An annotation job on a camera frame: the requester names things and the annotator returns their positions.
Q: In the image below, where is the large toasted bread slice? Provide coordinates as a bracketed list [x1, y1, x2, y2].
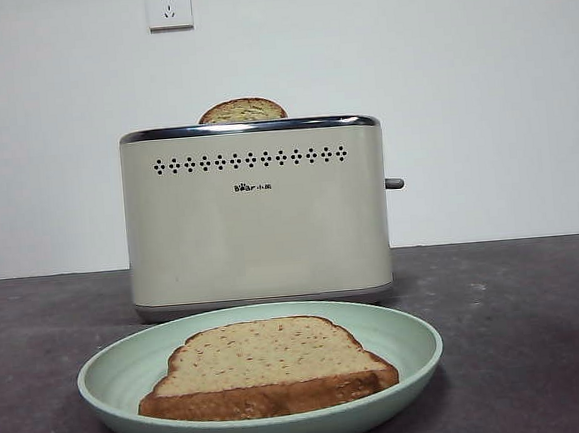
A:
[131, 308, 403, 430]

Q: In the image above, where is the pale green round plate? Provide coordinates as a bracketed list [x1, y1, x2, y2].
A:
[71, 289, 451, 433]

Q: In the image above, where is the cream two-slot toaster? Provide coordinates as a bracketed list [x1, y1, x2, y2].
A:
[116, 109, 416, 326]

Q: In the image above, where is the small toasted bread slice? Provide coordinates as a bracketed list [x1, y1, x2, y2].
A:
[196, 94, 290, 126]

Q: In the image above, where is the white wall socket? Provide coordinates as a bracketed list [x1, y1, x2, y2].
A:
[145, 0, 196, 34]

